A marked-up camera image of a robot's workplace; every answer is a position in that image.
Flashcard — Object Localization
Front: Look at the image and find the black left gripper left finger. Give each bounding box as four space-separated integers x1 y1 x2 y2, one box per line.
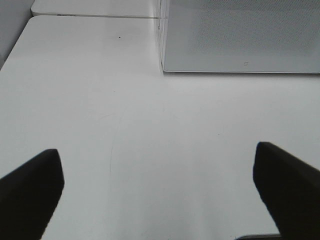
0 149 65 240

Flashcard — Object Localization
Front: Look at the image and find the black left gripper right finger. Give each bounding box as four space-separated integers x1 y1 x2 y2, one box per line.
253 142 320 240

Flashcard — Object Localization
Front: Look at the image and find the white microwave door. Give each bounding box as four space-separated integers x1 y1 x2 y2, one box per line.
160 0 320 74

